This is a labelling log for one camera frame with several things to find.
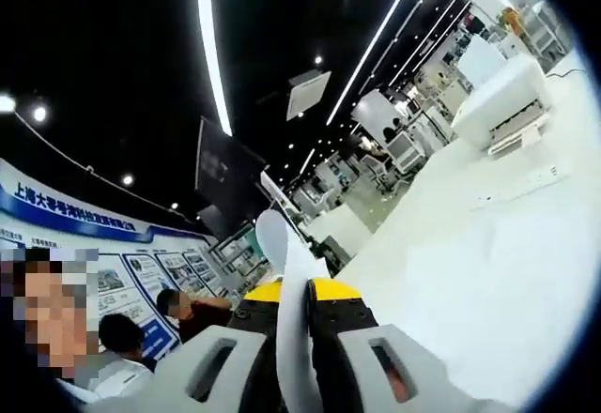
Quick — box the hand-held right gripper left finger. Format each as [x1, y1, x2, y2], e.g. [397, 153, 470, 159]
[154, 280, 285, 413]

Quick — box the white mesh office chair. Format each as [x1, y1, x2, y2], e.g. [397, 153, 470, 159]
[384, 129, 424, 176]

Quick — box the black printer power cable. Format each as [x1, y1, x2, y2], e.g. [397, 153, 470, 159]
[544, 68, 591, 80]

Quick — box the white low cabinet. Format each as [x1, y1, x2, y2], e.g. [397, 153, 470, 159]
[300, 204, 379, 250]

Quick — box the printer feed paper bundle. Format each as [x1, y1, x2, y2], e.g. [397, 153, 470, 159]
[457, 35, 512, 90]

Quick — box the orange object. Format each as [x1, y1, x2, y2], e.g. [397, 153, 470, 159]
[498, 6, 523, 38]

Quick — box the large dark hanging display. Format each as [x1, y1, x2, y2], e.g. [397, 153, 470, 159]
[193, 115, 270, 241]

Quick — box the white inkjet printer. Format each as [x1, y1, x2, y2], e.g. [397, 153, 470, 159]
[449, 54, 551, 157]

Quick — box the wide ceiling light strip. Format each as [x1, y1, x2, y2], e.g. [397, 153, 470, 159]
[193, 0, 235, 136]

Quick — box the white neck-worn device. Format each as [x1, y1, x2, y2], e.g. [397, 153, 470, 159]
[55, 350, 156, 405]

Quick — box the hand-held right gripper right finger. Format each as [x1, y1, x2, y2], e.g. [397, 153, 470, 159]
[304, 276, 517, 413]

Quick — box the ceiling air conditioner panel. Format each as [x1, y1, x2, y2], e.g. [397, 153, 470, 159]
[285, 69, 333, 122]

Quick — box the single white paper sheet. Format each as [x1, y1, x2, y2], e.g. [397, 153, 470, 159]
[254, 208, 330, 413]

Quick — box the thin ceiling light strip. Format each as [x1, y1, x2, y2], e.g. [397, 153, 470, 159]
[325, 0, 438, 127]

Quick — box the metal shelf rack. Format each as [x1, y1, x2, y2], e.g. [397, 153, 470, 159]
[208, 222, 271, 292]

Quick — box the blue white wall poster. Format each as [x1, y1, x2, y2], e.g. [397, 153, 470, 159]
[0, 157, 222, 362]

